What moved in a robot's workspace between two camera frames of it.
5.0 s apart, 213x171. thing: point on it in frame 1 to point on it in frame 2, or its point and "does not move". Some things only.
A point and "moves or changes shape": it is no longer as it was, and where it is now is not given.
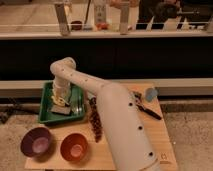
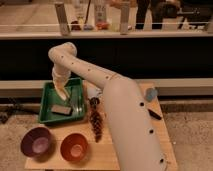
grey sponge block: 61,109 does not move
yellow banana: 59,101 moves or changes shape
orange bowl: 74,147 does not move
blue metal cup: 150,94 does not move
